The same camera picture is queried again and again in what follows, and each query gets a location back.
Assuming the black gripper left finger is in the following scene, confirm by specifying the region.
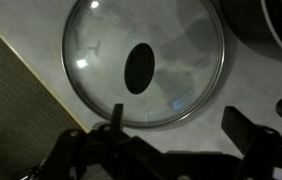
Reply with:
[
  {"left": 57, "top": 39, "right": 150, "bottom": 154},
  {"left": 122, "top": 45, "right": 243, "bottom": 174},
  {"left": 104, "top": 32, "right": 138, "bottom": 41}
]
[{"left": 110, "top": 104, "right": 124, "bottom": 131}]

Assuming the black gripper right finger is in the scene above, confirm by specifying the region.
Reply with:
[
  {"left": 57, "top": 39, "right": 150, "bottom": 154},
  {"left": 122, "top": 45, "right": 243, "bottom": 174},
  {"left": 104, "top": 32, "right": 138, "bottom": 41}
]
[{"left": 222, "top": 106, "right": 258, "bottom": 155}]

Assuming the glass pot lid black knob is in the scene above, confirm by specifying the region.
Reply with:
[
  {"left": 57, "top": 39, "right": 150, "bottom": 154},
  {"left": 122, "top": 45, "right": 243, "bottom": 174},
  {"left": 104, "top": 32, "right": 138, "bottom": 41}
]
[{"left": 62, "top": 0, "right": 225, "bottom": 128}]

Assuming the black cooking pot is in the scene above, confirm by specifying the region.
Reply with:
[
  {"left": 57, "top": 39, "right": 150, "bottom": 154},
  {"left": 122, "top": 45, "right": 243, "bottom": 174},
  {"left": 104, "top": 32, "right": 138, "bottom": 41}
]
[{"left": 219, "top": 0, "right": 282, "bottom": 126}]

